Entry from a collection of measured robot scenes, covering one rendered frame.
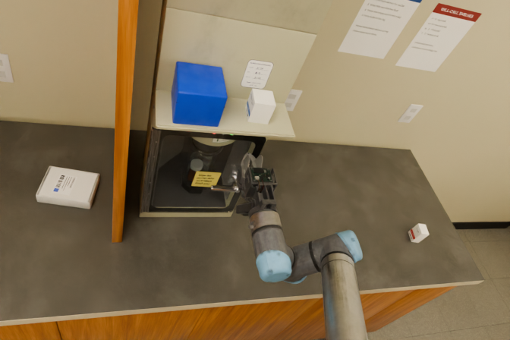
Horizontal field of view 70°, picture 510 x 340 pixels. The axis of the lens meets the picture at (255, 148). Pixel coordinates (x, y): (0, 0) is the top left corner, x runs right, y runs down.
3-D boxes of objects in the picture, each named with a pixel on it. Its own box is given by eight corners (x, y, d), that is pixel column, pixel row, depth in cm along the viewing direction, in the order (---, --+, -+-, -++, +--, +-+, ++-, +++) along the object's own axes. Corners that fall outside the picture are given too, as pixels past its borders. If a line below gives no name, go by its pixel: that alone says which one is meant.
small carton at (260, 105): (244, 107, 87) (252, 87, 83) (264, 109, 89) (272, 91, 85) (247, 121, 84) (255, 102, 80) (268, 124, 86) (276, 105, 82)
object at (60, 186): (50, 172, 124) (48, 165, 121) (99, 180, 128) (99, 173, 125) (36, 202, 116) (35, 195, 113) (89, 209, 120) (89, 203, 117)
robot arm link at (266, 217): (276, 238, 92) (245, 239, 89) (272, 222, 94) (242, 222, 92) (286, 224, 86) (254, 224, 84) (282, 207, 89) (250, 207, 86)
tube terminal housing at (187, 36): (140, 158, 138) (162, -50, 84) (223, 162, 149) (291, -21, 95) (138, 217, 123) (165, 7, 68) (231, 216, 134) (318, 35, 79)
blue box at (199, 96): (171, 92, 83) (176, 60, 77) (213, 96, 86) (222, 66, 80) (171, 124, 77) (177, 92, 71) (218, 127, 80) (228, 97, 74)
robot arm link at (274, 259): (269, 287, 85) (253, 278, 79) (260, 243, 92) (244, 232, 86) (300, 276, 83) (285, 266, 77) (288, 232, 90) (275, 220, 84)
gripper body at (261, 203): (274, 165, 96) (284, 205, 88) (264, 184, 102) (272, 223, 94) (246, 164, 93) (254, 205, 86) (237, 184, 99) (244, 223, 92)
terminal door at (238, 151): (142, 210, 119) (154, 126, 91) (232, 210, 129) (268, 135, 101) (142, 212, 119) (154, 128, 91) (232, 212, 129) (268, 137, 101)
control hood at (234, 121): (150, 119, 90) (154, 88, 82) (272, 129, 100) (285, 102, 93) (150, 155, 82) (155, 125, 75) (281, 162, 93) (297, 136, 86)
